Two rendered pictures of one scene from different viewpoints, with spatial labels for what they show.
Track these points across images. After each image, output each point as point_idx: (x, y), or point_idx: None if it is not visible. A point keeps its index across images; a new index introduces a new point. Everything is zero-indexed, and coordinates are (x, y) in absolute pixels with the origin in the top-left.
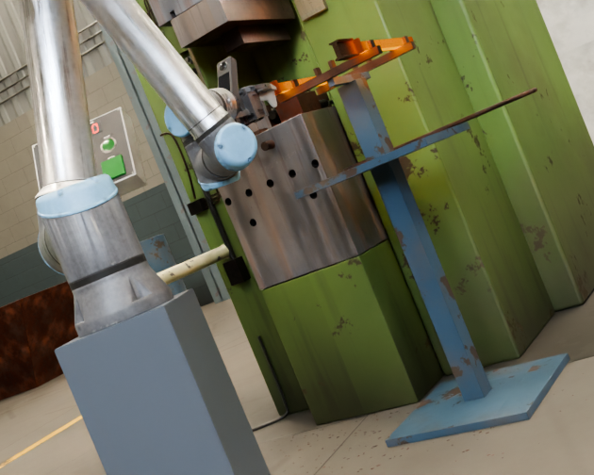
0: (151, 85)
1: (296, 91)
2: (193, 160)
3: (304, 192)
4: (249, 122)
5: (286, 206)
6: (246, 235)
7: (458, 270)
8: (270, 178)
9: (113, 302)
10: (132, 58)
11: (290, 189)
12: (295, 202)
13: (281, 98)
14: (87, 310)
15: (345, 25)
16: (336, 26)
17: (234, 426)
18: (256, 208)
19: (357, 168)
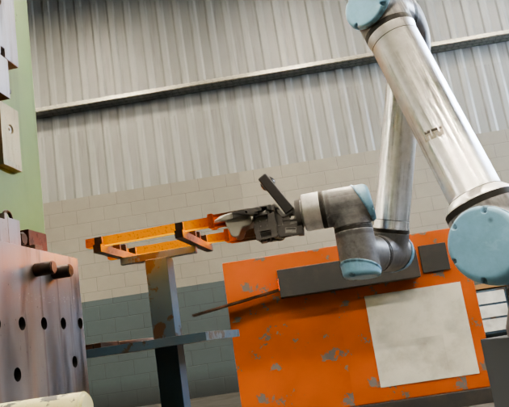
0: (410, 173)
1: (189, 237)
2: (375, 242)
3: (208, 335)
4: (277, 239)
5: (52, 366)
6: (6, 393)
7: None
8: (44, 316)
9: None
10: (414, 148)
11: (59, 344)
12: (60, 363)
13: (183, 233)
14: None
15: (23, 201)
16: (16, 195)
17: None
18: (25, 353)
19: (225, 332)
